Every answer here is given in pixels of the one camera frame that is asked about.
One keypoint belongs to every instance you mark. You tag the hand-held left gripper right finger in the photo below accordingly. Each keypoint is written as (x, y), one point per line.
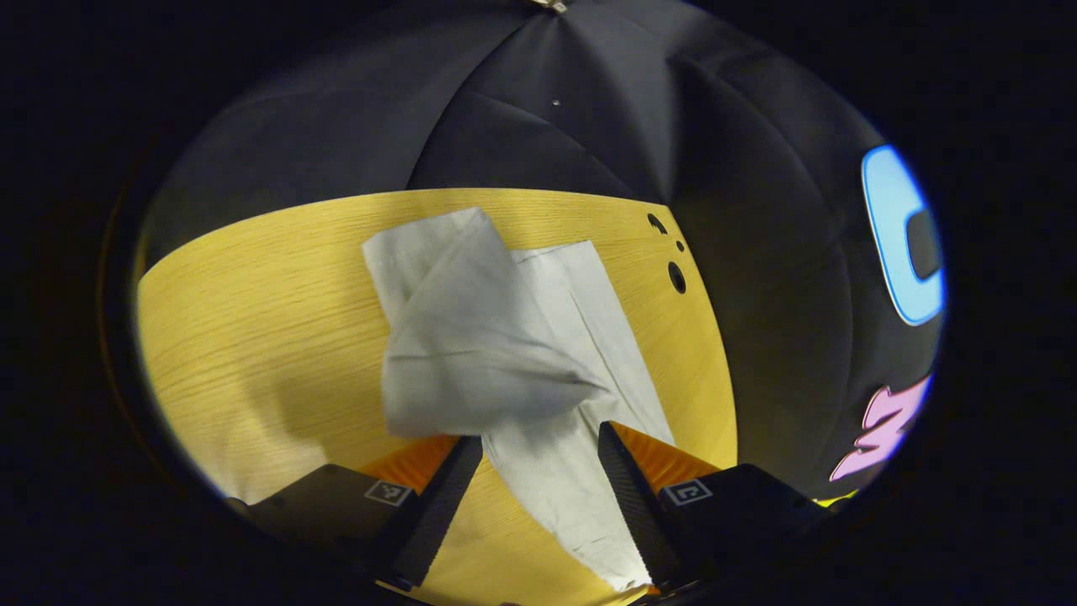
(631, 505)

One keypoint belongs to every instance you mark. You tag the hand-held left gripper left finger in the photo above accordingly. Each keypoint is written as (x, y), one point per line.
(442, 497)

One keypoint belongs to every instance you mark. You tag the white jeans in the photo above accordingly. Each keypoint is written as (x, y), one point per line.
(471, 353)

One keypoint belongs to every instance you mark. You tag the black backdrop cloth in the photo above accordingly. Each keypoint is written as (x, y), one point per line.
(589, 109)

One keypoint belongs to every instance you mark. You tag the white clip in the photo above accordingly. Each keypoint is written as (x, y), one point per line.
(551, 4)

